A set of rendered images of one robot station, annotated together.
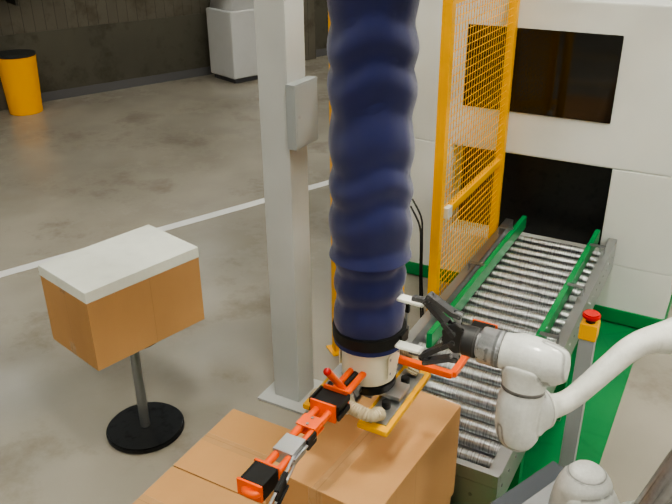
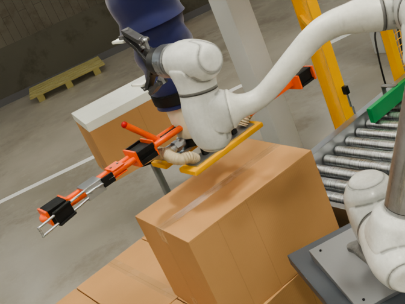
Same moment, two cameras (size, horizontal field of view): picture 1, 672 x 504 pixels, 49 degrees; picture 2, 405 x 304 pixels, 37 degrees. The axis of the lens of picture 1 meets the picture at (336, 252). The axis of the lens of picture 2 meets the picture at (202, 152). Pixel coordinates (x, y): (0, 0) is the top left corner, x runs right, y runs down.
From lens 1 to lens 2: 1.32 m
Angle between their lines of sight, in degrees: 29
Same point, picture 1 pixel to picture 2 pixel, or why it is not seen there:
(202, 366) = not seen: hidden behind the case
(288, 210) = (235, 31)
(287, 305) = (263, 112)
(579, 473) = (354, 181)
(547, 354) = (186, 49)
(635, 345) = (311, 28)
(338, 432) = (200, 186)
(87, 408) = not seen: hidden behind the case
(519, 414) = (188, 113)
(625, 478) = not seen: outside the picture
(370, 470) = (206, 209)
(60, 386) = (140, 206)
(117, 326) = (120, 146)
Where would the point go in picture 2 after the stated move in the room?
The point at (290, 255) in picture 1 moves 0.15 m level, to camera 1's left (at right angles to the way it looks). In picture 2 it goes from (249, 69) to (227, 74)
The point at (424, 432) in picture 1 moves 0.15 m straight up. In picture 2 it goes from (266, 175) to (252, 140)
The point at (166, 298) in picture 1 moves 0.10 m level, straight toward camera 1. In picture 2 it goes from (157, 121) to (154, 128)
